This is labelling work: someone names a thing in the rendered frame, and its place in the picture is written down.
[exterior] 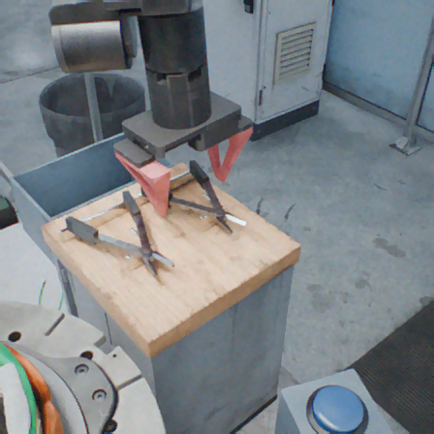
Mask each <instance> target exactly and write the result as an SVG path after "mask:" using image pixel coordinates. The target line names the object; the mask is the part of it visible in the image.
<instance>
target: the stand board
mask: <svg viewBox="0 0 434 434"><path fill-rule="evenodd" d="M211 185H212V187H213V189H214V191H215V193H216V195H217V197H218V200H219V202H220V204H221V205H223V206H224V207H225V210H226V212H227V211H228V212H230V213H231V214H232V215H234V216H236V217H238V218H240V219H241V220H243V221H245V222H247V226H243V225H241V224H239V223H236V222H235V221H233V220H230V219H228V218H227V222H226V223H227V225H228V226H229V227H230V229H231V230H232V231H233V234H232V235H229V234H228V233H227V232H226V231H225V230H224V229H223V228H222V227H221V226H220V225H217V226H215V227H213V228H211V229H210V230H208V231H206V232H202V231H201V216H202V215H200V214H197V213H194V212H190V211H187V210H184V209H180V208H177V207H173V206H172V207H171V208H167V213H166V216H164V217H163V216H161V215H160V214H159V213H157V212H156V211H155V209H154V207H153V206H152V204H151V202H148V203H146V204H144V205H142V206H140V207H139V209H140V211H141V216H142V220H143V223H144V226H145V230H146V233H147V237H148V241H149V243H153V244H154V248H155V250H157V251H158V252H159V253H161V254H162V255H164V256H165V257H167V258H168V259H170V260H171V261H173V262H174V265H175V266H171V265H169V264H167V263H164V262H162V261H160V260H158V259H156V258H155V259H154V261H152V263H153V265H154V267H155V269H156V271H157V273H158V275H157V276H156V277H154V276H153V274H152V273H151V272H150V270H149V269H148V268H147V267H146V265H145V264H143V265H141V266H140V267H138V268H136V269H134V270H132V271H129V270H128V267H127V261H126V255H127V254H128V253H125V252H122V251H120V250H117V249H114V248H111V247H108V246H106V245H103V244H100V243H96V244H95V245H94V244H92V243H91V242H89V241H85V240H83V239H82V238H80V237H76V238H74V239H72V240H71V239H70V240H68V241H66V242H63V241H62V240H61V237H60V233H59V232H60V231H62V230H64V229H66V228H67V226H66V222H65V219H66V218H68V217H69V216H73V217H75V218H77V219H79V220H80V221H82V220H84V219H87V218H89V217H90V216H92V215H94V214H96V213H99V212H101V211H103V210H105V209H107V208H109V207H111V206H114V205H116V204H118V203H120V202H123V199H122V192H123V191H126V190H129V192H130V193H131V195H132V197H134V196H135V195H137V194H140V185H139V184H138V183H136V184H133V185H131V186H129V187H127V188H125V189H122V190H120V191H118V192H116V193H114V194H111V195H109V196H107V197H105V198H102V199H100V200H98V201H95V202H92V203H91V204H89V205H87V206H86V207H83V208H81V209H79V210H77V211H74V212H72V213H70V214H68V215H66V216H63V217H61V218H59V219H57V220H54V221H52V222H50V223H48V224H46V225H43V226H41V229H42V232H43V236H44V239H45V242H46V244H47V245H48V246H49V247H50V248H51V249H52V250H53V252H54V253H55V254H56V255H57V256H58V257H59V258H60V259H61V260H62V262H63V263H64V264H65V265H66V266H67V267H68V268H69V269H70V270H71V271H72V272H73V273H74V274H75V276H76V277H77V279H78V280H79V281H80V282H81V283H82V284H83V285H84V286H85V287H86V289H87V290H88V291H89V292H90V293H92V294H93V295H94V297H95V298H96V299H97V300H98V301H99V302H100V303H101V304H102V307H103V308H104V309H105V310H106V311H107V312H108V313H109V315H110V316H111V317H112V318H113V319H114V320H115V321H116V322H117V324H118V325H119V326H120V327H121V328H122V329H123V330H124V331H125V332H126V334H127V335H128V336H129V337H130V338H131V339H132V340H133V341H134V343H135V344H136V345H137V346H138V347H139V348H140V349H141V350H142V352H143V353H144V354H145V355H146V356H147V357H148V358H149V359H152V358H154V357H155V356H156V355H158V354H160V353H161V352H162V351H164V350H165V349H167V348H168V347H170V346H171V345H173V344H174V343H176V342H178V341H179V340H181V339H182V338H184V337H185V336H187V335H188V334H190V333H191V332H193V331H194V330H196V329H197V328H199V327H200V326H202V325H204V324H205V323H207V322H208V321H210V320H211V319H213V318H214V317H216V316H217V315H219V314H220V313H222V312H223V311H225V310H226V309H228V308H229V307H231V306H233V305H234V304H236V303H237V302H239V301H240V300H241V299H242V298H244V297H245V296H247V295H249V294H250V293H252V292H253V291H255V290H256V289H258V288H259V287H261V286H262V285H264V284H265V283H267V282H268V281H270V280H271V279H273V278H274V277H276V276H277V275H279V274H280V273H282V272H283V271H285V270H286V269H288V268H290V267H291V266H293V265H294V264H296V263H297V262H298V260H299V252H300V245H299V244H298V243H297V242H296V241H294V240H293V239H291V238H290V237H288V236H287V235H286V234H284V233H283V232H281V231H279V230H278V229H276V228H275V227H274V226H272V225H271V224H269V223H268V222H266V220H264V219H263V218H262V217H260V216H259V215H257V214H256V213H254V212H253V211H251V210H250V209H249V208H247V207H246V206H244V205H243V204H241V203H240V202H239V201H237V200H235V199H234V198H232V197H231V196H229V195H228V194H227V193H225V192H224V191H222V190H221V189H219V188H218V187H216V186H215V185H214V184H212V183H211ZM170 193H172V194H173V197H174V198H178V199H181V200H185V201H187V202H193V203H197V204H200V205H203V206H207V207H210V208H212V206H211V203H210V201H209V200H208V199H207V198H205V197H204V196H202V195H201V193H205V194H206V192H205V191H204V190H203V189H202V187H201V186H200V184H199V183H198V182H197V180H194V181H192V182H190V183H188V184H186V185H184V186H182V187H180V188H178V189H176V190H173V191H171V192H170ZM130 228H133V229H134V230H135V231H136V230H137V228H136V224H135V223H134V221H133V219H132V217H131V216H130V214H129V212H127V213H125V214H123V215H121V216H119V217H117V218H115V219H113V220H111V221H109V222H107V223H105V224H103V225H101V226H99V227H97V228H95V229H96V230H98V233H100V234H103V235H106V236H109V237H112V238H115V239H118V240H121V241H124V242H127V243H130V244H133V245H136V246H140V240H139V238H138V237H137V236H136V235H135V234H134V233H133V232H131V231H130Z"/></svg>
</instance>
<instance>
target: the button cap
mask: <svg viewBox="0 0 434 434"><path fill-rule="evenodd" d="M312 412H313V417H314V419H315V420H316V422H317V424H318V425H319V426H320V427H321V428H322V429H324V430H325V431H327V432H329V433H332V434H352V433H354V432H355V431H356V430H357V429H358V428H359V426H360V424H361V421H362V418H363V407H362V405H361V403H360V401H359V399H358V398H357V397H356V396H355V394H354V393H353V392H352V391H350V390H348V389H346V388H344V387H336V386H333V387H325V388H323V389H321V390H320V391H319V392H318V393H317V395H316V396H315V399H314V402H313V408H312Z"/></svg>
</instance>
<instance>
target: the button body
mask: <svg viewBox="0 0 434 434"><path fill-rule="evenodd" d="M328 385H337V386H341V387H345V388H348V389H350V390H352V391H353V392H354V393H355V394H356V395H357V396H358V397H359V398H360V399H361V400H362V401H363V403H364V405H365V406H366V408H367V411H368V416H369V418H368V425H367V427H366V430H365V431H364V433H363V434H393V432H392V431H391V429H390V427H389V426H388V423H387V422H386V420H385V418H384V417H383V415H382V414H381V412H380V410H379V409H378V407H377V405H376V404H375V402H373V400H372V398H371V397H370V395H369V393H368V392H367V390H366V389H365V387H364V385H363V384H362V382H361V380H360V377H359V376H358V374H357V372H356V371H355V369H354V368H352V369H349V370H346V371H342V372H339V373H336V374H332V375H329V376H325V377H322V378H320V379H316V380H313V381H309V382H306V383H303V384H299V385H296V386H292V387H287V388H283V389H280V394H279V401H278V408H277V415H276V421H275V428H274V434H318V433H317V432H316V431H315V430H314V429H313V428H312V426H311V425H310V423H309V421H308V420H307V416H306V404H307V400H308V398H309V396H310V395H311V394H312V392H313V391H315V390H316V389H317V388H320V387H323V386H328Z"/></svg>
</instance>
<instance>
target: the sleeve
mask: <svg viewBox="0 0 434 434"><path fill-rule="evenodd" d="M0 385H1V388H2V389H3V391H4V398H5V401H4V404H5V414H6V417H7V429H8V432H9V434H28V433H29V428H30V423H31V415H30V405H29V403H28V398H27V395H26V393H25V391H24V388H23V386H22V382H21V380H20V378H19V375H18V373H17V371H16V367H15V366H14V364H13V363H8V364H5V365H4V366H2V367H1V368H0Z"/></svg>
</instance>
